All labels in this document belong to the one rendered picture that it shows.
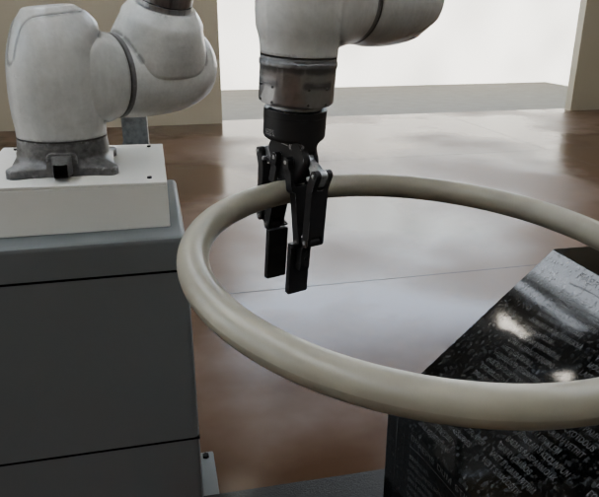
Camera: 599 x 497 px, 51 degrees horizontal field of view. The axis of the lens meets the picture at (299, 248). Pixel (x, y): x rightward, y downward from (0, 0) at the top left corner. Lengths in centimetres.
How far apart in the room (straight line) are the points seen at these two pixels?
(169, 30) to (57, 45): 20
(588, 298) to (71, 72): 85
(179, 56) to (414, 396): 91
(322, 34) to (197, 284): 32
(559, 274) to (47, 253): 77
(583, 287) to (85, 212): 77
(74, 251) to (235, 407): 107
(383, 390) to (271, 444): 145
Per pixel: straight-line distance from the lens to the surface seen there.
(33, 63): 113
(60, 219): 110
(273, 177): 78
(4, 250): 108
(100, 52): 115
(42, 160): 115
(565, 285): 92
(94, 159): 116
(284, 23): 70
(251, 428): 192
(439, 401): 42
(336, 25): 71
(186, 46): 121
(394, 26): 80
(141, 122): 209
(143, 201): 109
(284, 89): 71
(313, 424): 193
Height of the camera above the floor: 114
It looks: 21 degrees down
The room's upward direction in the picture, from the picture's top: straight up
